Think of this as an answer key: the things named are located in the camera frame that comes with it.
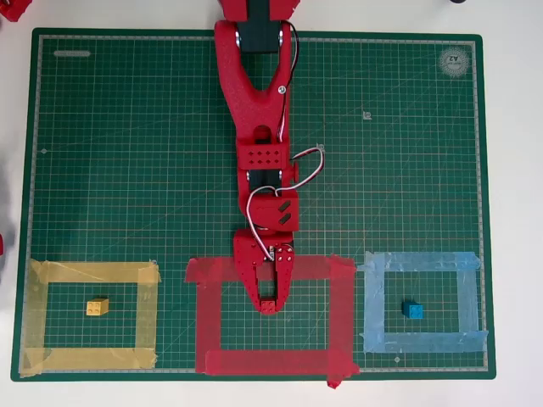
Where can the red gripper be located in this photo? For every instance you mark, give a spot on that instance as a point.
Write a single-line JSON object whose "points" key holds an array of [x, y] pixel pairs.
{"points": [[248, 254]]}

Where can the red toy brick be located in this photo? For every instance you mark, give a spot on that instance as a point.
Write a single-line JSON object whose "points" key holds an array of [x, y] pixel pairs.
{"points": [[268, 306]]}

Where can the red leader arm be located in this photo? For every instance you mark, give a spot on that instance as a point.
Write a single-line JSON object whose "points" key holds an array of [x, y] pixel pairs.
{"points": [[15, 8]]}

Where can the red robot arm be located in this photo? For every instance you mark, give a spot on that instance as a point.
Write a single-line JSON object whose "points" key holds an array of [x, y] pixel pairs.
{"points": [[254, 97]]}

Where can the red tape square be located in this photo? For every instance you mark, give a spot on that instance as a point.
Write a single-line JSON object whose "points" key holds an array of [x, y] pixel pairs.
{"points": [[208, 313]]}

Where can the blue tape square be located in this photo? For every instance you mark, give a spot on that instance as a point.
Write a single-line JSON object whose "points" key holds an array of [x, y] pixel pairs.
{"points": [[373, 305]]}

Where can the blue toy brick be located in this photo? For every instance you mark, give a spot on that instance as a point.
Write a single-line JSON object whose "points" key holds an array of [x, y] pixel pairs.
{"points": [[412, 310]]}

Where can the yellow toy brick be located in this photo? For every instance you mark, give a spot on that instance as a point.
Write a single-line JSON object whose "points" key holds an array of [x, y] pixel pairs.
{"points": [[96, 308]]}

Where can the yellow tape square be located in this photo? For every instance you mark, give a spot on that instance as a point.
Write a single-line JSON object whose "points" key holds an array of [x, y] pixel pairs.
{"points": [[34, 313]]}

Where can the green cutting mat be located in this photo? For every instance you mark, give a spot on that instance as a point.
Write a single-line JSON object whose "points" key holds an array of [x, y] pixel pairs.
{"points": [[127, 169]]}

